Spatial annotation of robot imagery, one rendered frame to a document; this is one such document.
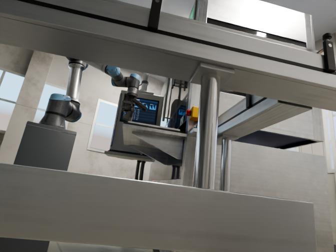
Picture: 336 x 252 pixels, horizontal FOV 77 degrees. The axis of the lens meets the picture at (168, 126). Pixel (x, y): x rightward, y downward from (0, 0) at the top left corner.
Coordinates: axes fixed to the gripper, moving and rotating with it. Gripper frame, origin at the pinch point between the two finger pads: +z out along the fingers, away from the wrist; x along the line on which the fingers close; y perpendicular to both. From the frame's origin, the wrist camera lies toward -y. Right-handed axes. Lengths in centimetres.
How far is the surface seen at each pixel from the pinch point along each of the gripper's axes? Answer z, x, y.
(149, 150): 9, -48, -19
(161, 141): 9.2, 2.4, -21.6
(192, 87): -28.4, 12.4, -36.8
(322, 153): -32, -109, -261
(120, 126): -20, -90, 13
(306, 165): 13, 12, -120
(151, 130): 5.4, 10.9, -13.5
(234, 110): 0, 52, -47
